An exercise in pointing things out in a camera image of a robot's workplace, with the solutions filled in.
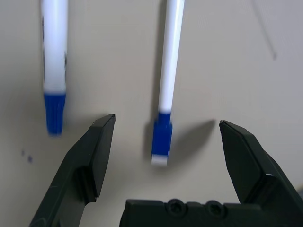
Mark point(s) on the thin white pen blue eraser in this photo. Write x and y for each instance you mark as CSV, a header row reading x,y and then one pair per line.
x,y
170,59

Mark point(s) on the thick white marker blue cap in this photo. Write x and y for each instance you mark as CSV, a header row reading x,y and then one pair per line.
x,y
54,59

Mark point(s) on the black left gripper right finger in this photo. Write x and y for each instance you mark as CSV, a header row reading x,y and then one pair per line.
x,y
260,165

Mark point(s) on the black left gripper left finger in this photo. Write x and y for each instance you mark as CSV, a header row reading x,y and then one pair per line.
x,y
78,170

